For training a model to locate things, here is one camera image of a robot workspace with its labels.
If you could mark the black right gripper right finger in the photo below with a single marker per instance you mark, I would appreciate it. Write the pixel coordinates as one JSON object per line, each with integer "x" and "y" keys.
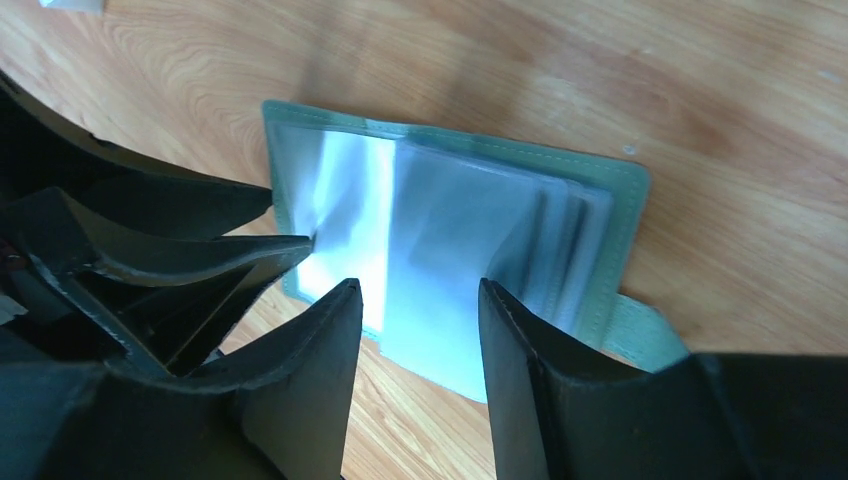
{"x": 559, "y": 409}

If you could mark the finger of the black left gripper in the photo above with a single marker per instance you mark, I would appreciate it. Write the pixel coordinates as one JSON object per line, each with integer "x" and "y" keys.
{"x": 96, "y": 290}
{"x": 41, "y": 149}

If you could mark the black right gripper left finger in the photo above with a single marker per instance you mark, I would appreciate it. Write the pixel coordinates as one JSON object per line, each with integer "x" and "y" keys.
{"x": 277, "y": 408}

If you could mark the teal leather card holder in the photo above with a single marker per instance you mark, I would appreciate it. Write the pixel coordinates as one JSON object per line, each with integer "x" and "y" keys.
{"x": 419, "y": 215}

